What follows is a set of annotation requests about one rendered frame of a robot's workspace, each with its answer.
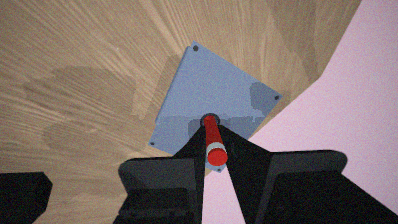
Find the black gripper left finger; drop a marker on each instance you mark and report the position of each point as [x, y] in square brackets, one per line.
[185, 169]

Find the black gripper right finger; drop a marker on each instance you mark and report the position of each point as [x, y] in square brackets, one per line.
[253, 170]

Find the red cylindrical peg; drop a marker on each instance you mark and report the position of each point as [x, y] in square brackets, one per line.
[216, 152]

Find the blue-grey sloped panel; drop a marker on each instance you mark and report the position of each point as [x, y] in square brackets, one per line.
[204, 85]

